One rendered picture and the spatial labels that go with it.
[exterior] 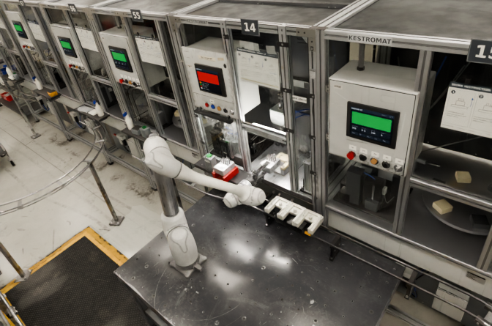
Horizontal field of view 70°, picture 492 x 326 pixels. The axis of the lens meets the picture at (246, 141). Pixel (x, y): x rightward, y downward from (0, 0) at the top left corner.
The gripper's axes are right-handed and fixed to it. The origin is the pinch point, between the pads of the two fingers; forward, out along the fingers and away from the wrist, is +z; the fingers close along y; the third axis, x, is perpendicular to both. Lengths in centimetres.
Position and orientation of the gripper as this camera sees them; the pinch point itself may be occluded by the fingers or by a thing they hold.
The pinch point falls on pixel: (266, 167)
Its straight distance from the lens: 243.3
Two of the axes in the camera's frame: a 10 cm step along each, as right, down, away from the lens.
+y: -1.3, -8.2, -5.5
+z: 6.2, -5.0, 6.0
